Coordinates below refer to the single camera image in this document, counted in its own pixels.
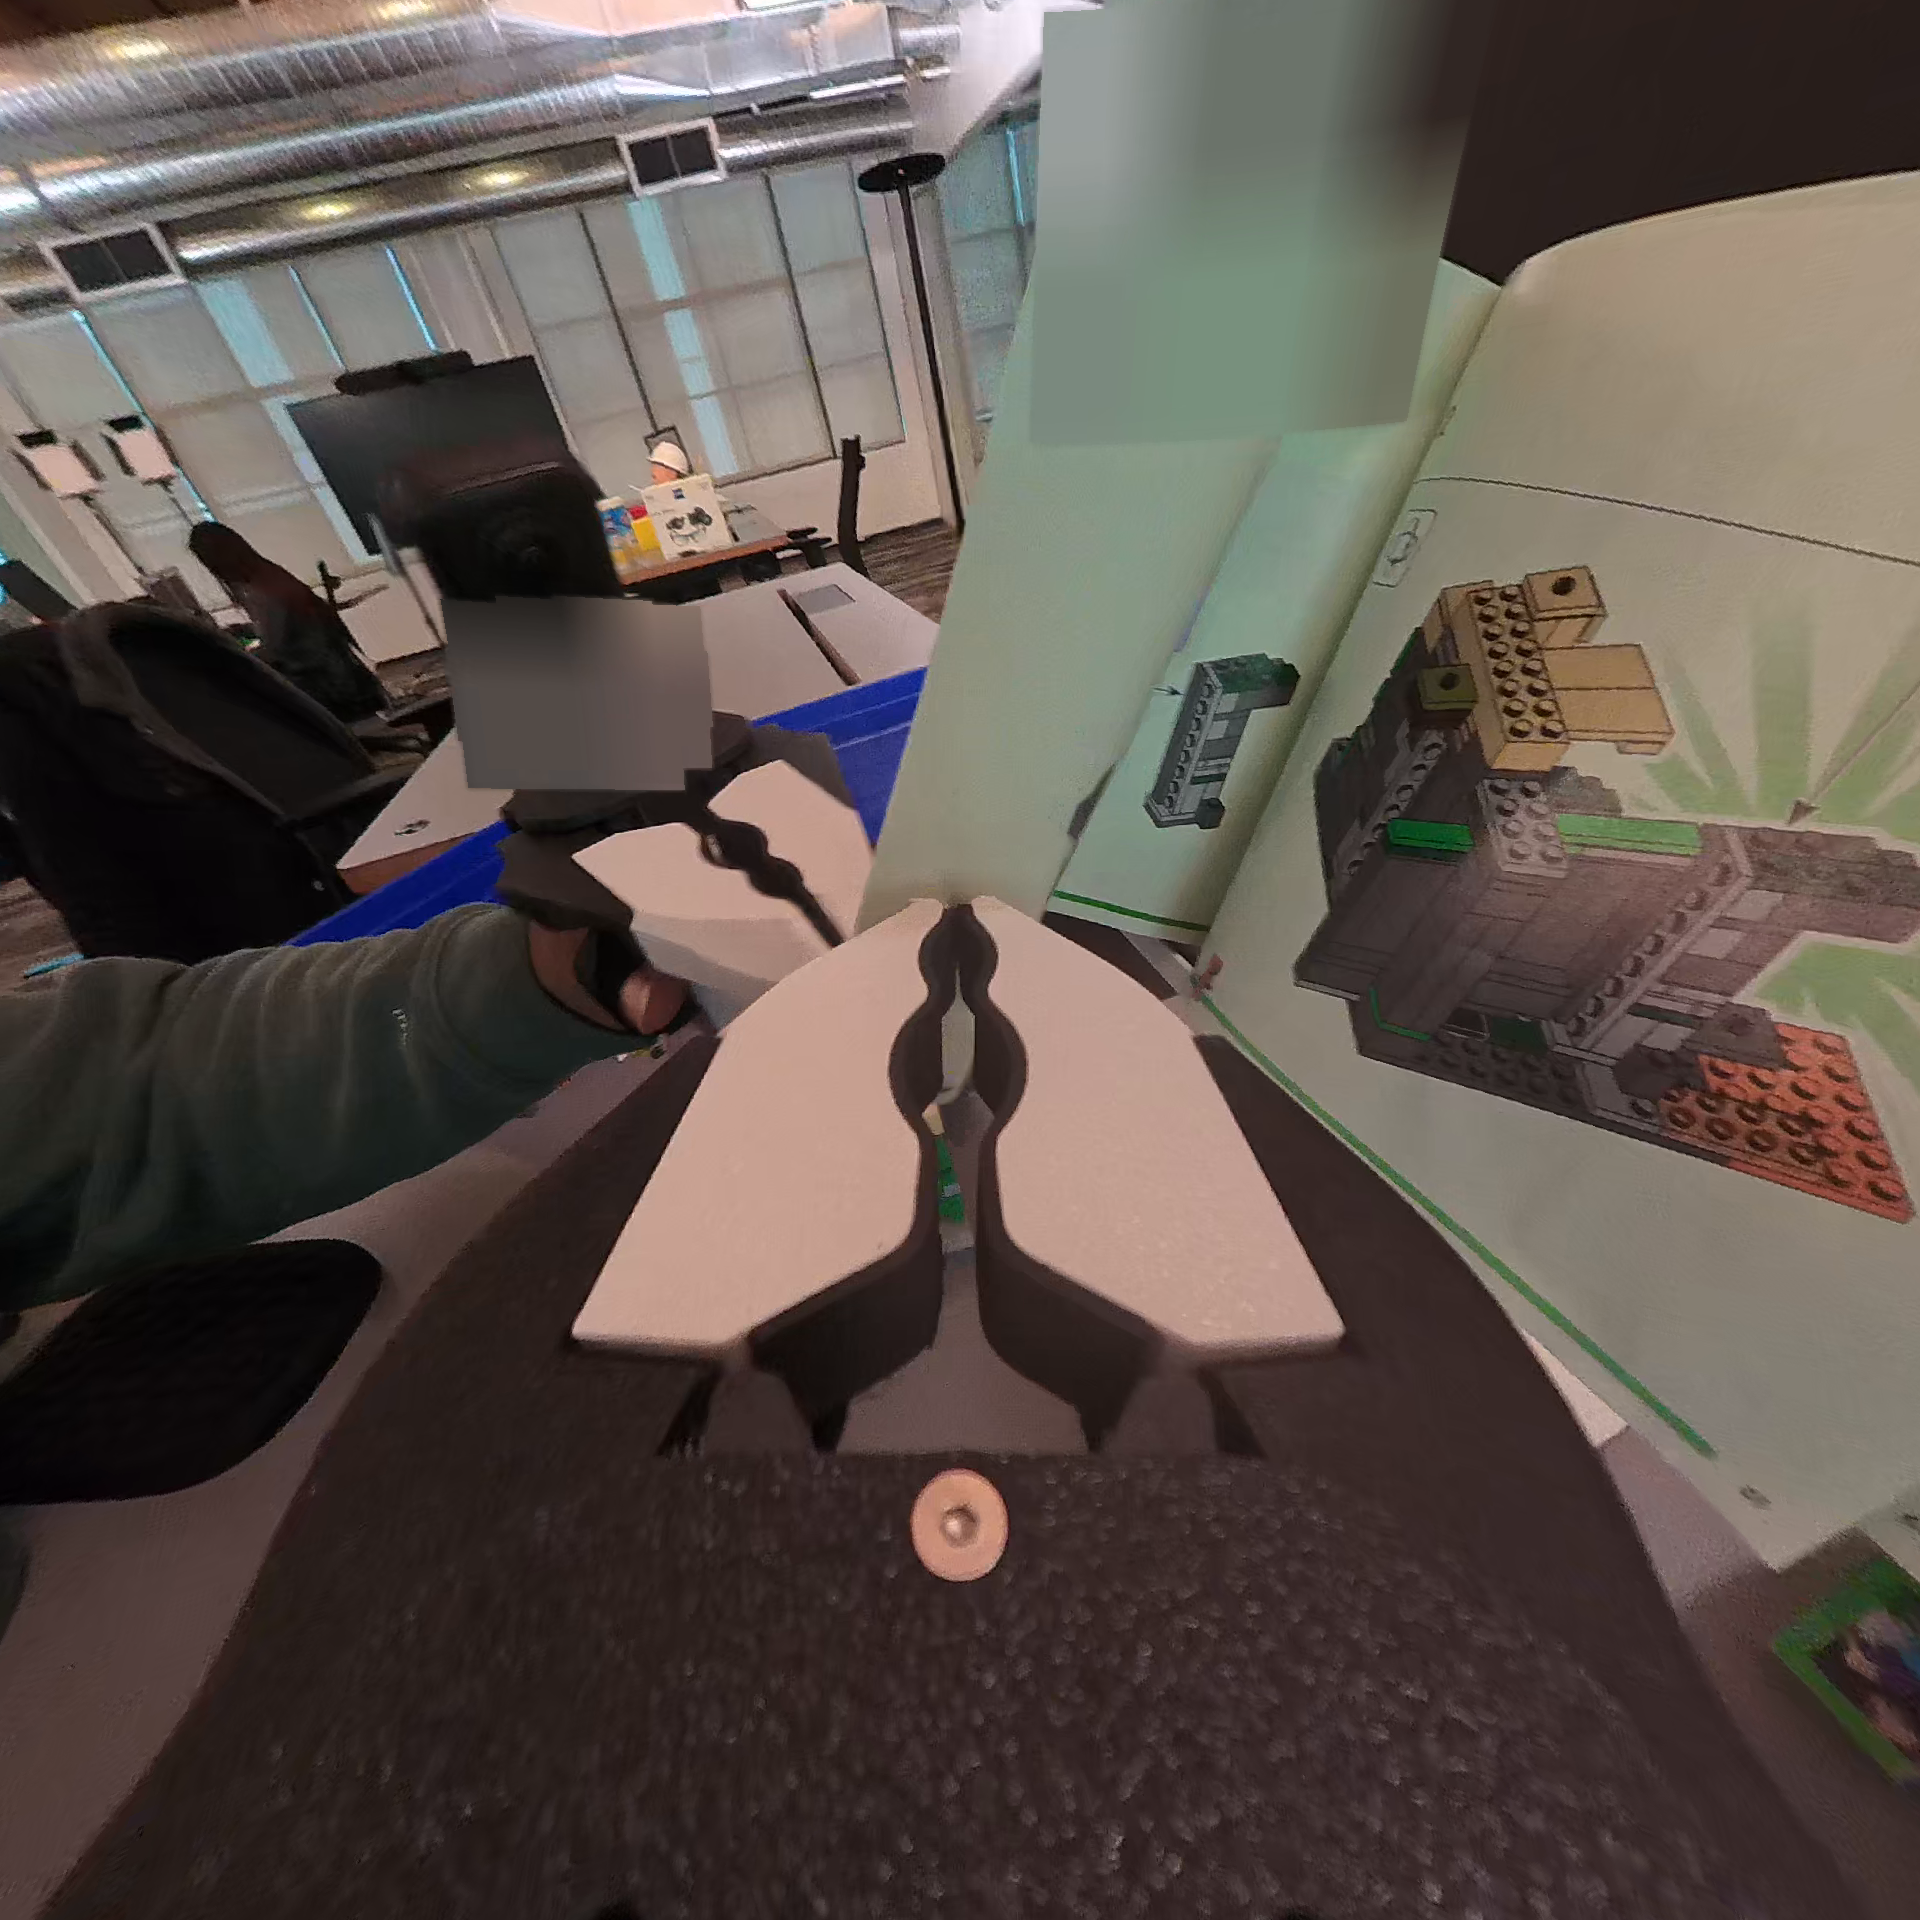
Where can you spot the blue plastic storage bin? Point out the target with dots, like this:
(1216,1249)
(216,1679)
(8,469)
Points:
(870,735)

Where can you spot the large black display screen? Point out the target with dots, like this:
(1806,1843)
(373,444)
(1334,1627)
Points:
(450,421)

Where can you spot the brown side table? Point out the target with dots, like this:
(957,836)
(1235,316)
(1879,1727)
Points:
(721,564)

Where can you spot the black flat panel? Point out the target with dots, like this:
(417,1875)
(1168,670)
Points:
(1651,89)

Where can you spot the large glass window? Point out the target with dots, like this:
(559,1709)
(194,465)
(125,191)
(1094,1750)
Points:
(751,331)

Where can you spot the white printed box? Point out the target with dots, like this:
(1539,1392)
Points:
(693,518)

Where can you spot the person's left forearm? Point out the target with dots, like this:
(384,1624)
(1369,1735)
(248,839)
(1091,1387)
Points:
(225,1080)

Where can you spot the large silver ventilation duct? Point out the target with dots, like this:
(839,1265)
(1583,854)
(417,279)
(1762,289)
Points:
(299,77)

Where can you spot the person's left hand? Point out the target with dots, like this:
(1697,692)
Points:
(657,1004)

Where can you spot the grey desk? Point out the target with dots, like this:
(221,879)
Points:
(149,1622)

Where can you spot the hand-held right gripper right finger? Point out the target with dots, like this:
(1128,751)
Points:
(1162,1172)

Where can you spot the instruction booklet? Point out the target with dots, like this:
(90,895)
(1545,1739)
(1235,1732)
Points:
(1723,1349)

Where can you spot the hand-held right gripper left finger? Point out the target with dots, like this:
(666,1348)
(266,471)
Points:
(765,1172)

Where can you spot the black floor lamp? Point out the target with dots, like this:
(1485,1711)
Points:
(931,376)

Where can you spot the duct vent grille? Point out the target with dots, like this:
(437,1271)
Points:
(113,260)
(672,159)

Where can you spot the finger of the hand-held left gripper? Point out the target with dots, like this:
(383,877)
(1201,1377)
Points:
(704,916)
(802,820)

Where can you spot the green toy set box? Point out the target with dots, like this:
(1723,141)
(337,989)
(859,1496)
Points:
(1862,1665)

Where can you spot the slim silver ventilation duct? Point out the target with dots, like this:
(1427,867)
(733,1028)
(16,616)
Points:
(299,195)

